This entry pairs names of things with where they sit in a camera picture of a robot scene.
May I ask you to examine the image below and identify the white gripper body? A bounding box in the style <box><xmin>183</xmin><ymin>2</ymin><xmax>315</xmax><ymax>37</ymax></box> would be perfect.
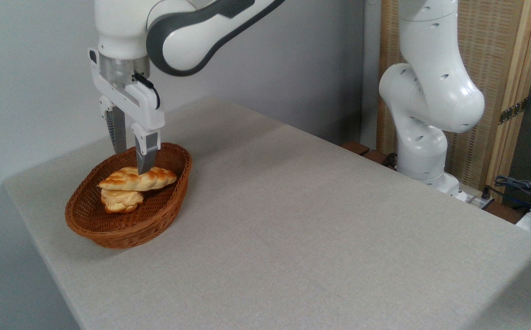
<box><xmin>88</xmin><ymin>48</ymin><xmax>166</xmax><ymax>132</ymax></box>

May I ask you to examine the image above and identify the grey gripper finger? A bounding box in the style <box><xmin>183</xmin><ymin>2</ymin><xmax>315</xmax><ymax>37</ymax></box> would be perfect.
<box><xmin>131</xmin><ymin>122</ymin><xmax>161</xmax><ymax>176</ymax></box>
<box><xmin>99</xmin><ymin>95</ymin><xmax>127</xmax><ymax>155</ymax></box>

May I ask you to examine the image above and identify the braided golden bread loaf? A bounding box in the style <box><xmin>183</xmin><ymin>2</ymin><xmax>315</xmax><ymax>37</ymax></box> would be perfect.
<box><xmin>98</xmin><ymin>166</ymin><xmax>178</xmax><ymax>193</ymax></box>

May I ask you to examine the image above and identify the small pale round bread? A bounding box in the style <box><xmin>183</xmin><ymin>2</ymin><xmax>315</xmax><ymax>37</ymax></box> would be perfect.
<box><xmin>100</xmin><ymin>189</ymin><xmax>145</xmax><ymax>215</ymax></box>

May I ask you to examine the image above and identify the brown wicker basket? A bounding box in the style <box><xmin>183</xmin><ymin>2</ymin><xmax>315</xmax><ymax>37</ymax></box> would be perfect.
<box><xmin>65</xmin><ymin>142</ymin><xmax>193</xmax><ymax>250</ymax></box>

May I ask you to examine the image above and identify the brown wooden block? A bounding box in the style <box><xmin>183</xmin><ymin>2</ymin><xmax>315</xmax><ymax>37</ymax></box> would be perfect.
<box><xmin>340</xmin><ymin>142</ymin><xmax>389</xmax><ymax>166</ymax></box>

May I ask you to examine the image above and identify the wooden rattan folding screen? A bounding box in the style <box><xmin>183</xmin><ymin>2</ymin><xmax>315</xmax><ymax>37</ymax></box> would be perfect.
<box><xmin>377</xmin><ymin>0</ymin><xmax>531</xmax><ymax>203</ymax></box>

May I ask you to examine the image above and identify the metal screen hinge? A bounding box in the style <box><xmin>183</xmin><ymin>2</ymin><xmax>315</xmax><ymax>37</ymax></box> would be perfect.
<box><xmin>498</xmin><ymin>98</ymin><xmax>529</xmax><ymax>126</ymax></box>

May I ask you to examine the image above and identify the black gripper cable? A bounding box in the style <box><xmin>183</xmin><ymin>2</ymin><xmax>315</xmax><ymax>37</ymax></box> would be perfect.
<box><xmin>132</xmin><ymin>72</ymin><xmax>161</xmax><ymax>110</ymax></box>

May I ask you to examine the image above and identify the bundle of dark cables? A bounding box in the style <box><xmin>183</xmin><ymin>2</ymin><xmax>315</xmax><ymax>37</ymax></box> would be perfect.
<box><xmin>487</xmin><ymin>175</ymin><xmax>531</xmax><ymax>212</ymax></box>

